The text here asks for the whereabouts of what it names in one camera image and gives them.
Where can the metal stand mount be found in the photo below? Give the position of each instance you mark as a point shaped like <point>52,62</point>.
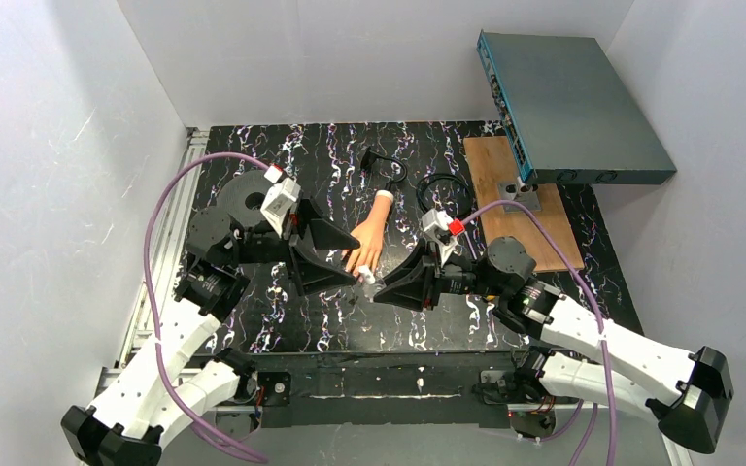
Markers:
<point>520,192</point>

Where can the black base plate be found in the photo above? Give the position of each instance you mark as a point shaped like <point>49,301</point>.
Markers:
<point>384,388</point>

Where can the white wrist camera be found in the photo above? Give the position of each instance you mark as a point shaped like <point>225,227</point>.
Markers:
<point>280,197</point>
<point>442,230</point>

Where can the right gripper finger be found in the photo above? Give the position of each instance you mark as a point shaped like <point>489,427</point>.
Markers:
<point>411,286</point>
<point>424,260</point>

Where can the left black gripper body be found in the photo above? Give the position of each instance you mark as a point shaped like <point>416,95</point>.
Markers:
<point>293,243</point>

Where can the wooden board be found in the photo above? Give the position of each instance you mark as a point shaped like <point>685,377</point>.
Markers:
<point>493,168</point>

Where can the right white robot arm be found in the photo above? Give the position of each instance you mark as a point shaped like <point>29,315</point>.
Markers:
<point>687,393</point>

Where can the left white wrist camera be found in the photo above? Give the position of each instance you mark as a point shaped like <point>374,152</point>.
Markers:
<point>280,197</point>

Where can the blue network switch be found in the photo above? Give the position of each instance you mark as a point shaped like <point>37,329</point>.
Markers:
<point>567,115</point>

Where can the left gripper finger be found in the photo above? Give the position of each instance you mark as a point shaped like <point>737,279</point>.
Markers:
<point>325,234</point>
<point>311,275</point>

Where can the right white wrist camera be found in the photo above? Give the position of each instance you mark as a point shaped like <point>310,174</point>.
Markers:
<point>442,230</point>

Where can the clear nail polish bottle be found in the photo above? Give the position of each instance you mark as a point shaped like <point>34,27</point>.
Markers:
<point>366,278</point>

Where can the mannequin hand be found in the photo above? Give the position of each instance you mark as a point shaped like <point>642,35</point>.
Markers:
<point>370,235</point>

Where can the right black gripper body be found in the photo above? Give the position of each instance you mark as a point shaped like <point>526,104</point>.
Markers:
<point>433,277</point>

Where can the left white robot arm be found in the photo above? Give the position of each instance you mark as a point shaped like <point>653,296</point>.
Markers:
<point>132,421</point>

